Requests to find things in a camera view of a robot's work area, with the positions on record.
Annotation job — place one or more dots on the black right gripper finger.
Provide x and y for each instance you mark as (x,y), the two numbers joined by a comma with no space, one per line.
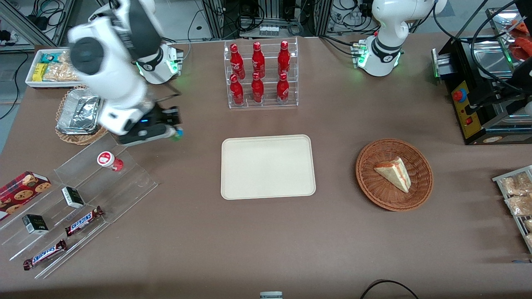
(169,132)
(171,115)

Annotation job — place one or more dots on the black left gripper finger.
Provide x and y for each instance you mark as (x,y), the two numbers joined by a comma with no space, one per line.
(505,106)
(484,97)

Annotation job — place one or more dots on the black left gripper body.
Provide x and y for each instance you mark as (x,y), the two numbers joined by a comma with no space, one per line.
(522,74)

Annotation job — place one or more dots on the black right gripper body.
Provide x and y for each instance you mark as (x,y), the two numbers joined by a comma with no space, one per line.
(160,116)

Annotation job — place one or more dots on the green gum bottle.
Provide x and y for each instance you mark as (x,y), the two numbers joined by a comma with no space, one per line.
(179,134)

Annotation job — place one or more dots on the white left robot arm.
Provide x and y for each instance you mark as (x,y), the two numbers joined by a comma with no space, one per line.
(386,45)

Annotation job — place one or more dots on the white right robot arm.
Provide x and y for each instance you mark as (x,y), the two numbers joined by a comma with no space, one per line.
(112,70)

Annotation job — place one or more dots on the red gum bottle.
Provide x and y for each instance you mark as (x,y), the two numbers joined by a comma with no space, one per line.
(109,160)

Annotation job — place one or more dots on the beige plastic tray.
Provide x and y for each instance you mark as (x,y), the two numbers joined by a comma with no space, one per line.
(268,168)

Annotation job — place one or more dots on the red sausage in warmer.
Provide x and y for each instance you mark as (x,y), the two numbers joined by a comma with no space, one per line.
(519,25)
(523,49)

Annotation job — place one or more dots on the black toaster machine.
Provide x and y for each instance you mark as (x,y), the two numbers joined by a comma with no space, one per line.
(465,124)

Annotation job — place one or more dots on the clear acrylic step display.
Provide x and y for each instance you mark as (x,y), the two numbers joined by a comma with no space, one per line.
(124,187)

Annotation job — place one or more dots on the oval light wicker basket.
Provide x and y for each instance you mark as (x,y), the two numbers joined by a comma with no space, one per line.
(79,139)

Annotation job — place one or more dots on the aluminium foil container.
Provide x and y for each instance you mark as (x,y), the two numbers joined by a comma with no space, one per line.
(79,112)

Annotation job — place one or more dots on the red cola bottle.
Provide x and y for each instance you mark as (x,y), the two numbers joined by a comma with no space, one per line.
(257,89)
(236,60)
(282,89)
(258,60)
(237,91)
(284,58)

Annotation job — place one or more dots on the clear bag of crackers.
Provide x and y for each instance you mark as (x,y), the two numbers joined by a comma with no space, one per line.
(515,185)
(529,241)
(519,205)
(528,225)

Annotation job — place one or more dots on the small black box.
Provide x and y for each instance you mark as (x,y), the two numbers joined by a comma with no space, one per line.
(35,224)
(72,197)

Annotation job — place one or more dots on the clear acrylic bottle rack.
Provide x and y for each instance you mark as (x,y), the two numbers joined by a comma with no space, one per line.
(268,101)

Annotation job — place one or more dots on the clear cracker packet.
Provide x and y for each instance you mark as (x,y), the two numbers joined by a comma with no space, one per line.
(62,72)

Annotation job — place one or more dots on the Snickers chocolate bar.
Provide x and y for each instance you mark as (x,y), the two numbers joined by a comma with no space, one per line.
(83,221)
(45,254)

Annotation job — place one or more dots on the wrapped triangle sandwich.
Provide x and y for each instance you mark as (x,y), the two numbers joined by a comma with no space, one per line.
(395,172)

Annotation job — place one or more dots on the yellow snack packet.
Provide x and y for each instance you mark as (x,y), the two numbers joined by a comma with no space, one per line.
(39,72)

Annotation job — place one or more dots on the teal snack packet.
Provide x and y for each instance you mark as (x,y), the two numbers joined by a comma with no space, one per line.
(50,57)

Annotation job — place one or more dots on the white snack bin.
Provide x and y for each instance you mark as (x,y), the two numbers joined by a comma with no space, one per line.
(30,81)

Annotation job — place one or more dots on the white power strip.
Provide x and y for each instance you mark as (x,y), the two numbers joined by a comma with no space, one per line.
(269,30)

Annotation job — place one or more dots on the red cookie box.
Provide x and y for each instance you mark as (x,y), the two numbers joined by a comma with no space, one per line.
(20,193)

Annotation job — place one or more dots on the round brown wicker basket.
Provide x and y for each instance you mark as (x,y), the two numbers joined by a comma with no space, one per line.
(374,187)

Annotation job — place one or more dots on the blue label strip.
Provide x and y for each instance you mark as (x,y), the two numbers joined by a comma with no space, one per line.
(521,261)

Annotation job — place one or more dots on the grey device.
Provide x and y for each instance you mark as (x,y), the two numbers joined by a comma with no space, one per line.
(271,295)

